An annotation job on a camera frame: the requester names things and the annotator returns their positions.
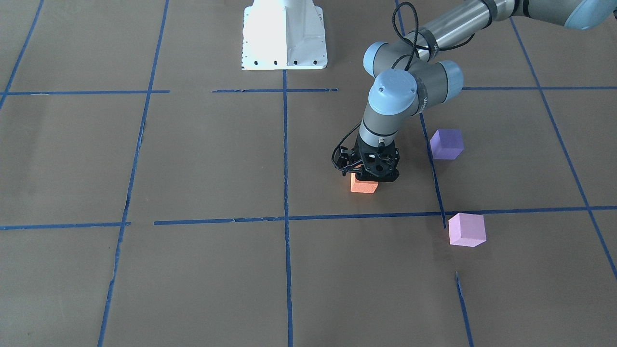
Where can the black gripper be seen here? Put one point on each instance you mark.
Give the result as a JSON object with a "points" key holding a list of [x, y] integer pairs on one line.
{"points": [[348, 159]]}

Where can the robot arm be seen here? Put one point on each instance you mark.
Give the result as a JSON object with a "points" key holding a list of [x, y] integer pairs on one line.
{"points": [[408, 79]]}

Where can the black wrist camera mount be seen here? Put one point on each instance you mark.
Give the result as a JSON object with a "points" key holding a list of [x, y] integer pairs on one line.
{"points": [[346, 160]]}

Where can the white pedestal column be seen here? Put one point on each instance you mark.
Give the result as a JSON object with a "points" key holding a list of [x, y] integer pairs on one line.
{"points": [[283, 35]]}

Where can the orange foam cube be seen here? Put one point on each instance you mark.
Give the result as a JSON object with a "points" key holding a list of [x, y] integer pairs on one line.
{"points": [[360, 186]]}

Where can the purple foam cube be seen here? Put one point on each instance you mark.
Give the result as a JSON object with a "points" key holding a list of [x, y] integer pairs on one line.
{"points": [[446, 144]]}

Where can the pink foam cube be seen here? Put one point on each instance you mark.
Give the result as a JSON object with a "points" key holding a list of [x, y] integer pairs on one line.
{"points": [[467, 230]]}

